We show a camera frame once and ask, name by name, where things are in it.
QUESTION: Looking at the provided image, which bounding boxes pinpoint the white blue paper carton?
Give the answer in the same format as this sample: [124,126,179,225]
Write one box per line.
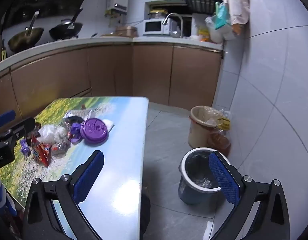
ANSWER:
[63,108,92,121]

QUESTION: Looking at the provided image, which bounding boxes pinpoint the pink hanging cloth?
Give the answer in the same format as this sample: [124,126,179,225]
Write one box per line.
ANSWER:
[225,0,250,36]

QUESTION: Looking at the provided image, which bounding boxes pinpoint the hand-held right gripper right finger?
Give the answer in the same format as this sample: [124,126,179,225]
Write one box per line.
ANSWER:
[208,150,290,240]

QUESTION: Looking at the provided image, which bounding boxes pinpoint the glass pot with lid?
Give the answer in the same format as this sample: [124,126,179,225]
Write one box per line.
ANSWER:
[147,9,169,20]

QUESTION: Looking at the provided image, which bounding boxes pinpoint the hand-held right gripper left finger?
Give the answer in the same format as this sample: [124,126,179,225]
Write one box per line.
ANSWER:
[22,150,106,240]

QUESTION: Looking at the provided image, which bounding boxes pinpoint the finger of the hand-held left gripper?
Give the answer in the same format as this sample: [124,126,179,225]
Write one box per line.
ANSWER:
[0,110,16,129]
[0,117,36,145]

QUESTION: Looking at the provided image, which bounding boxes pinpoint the yellow printed plastic bag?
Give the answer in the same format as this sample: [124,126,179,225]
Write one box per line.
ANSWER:
[217,110,231,130]

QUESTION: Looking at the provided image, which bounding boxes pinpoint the chrome kitchen faucet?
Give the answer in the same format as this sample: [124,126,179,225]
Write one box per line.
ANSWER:
[162,12,184,38]

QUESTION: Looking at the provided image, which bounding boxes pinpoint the brown kitchen cabinets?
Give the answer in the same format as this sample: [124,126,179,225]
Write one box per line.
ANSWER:
[0,41,222,130]

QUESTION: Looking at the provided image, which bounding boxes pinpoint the purple candy wrapper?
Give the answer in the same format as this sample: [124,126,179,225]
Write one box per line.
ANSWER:
[69,123,82,144]

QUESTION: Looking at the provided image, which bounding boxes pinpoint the black wok with lid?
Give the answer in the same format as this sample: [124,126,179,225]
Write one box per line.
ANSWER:
[49,8,84,41]

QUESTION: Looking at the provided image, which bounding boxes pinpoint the purple plastic cup lid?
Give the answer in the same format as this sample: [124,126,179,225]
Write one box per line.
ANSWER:
[80,118,109,146]

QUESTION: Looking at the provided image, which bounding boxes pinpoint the white microwave oven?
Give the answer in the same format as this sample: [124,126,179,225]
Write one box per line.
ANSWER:
[143,19,178,36]

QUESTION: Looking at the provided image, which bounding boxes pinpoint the plastic bottles on floor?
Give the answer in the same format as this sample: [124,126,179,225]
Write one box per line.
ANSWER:
[188,106,226,149]

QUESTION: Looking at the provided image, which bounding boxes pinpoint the teal hanging plastic bag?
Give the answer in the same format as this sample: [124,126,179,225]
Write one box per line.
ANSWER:
[214,1,231,30]

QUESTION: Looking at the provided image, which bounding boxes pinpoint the blue trash bin white rim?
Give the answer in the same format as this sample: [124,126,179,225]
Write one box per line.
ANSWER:
[178,147,232,205]

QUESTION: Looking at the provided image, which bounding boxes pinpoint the orange yellow food packet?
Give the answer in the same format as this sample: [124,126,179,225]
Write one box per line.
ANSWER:
[198,26,211,42]

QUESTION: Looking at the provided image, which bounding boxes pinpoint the white wall water heater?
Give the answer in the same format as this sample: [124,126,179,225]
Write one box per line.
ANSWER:
[105,0,131,18]

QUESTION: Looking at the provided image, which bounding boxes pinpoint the purple foil wrapper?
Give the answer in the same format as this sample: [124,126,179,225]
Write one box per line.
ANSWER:
[20,140,32,158]

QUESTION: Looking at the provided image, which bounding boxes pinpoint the white kitchen countertop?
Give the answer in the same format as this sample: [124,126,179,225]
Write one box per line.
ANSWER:
[0,35,224,74]

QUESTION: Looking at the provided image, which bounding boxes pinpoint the white hanging plastic bag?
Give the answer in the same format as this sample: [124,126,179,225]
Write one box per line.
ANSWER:
[205,16,235,44]

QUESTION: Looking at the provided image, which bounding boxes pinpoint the red snack wrapper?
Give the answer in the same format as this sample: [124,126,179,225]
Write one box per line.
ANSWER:
[31,135,53,167]

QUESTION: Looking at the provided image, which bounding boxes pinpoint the clear plastic wrapper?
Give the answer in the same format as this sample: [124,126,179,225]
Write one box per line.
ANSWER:
[51,136,73,158]

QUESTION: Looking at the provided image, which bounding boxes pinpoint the white tissue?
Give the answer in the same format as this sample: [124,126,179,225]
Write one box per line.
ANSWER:
[37,124,67,145]

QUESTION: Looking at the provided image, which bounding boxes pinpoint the brown box on counter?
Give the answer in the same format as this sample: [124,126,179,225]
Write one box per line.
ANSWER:
[115,25,138,37]

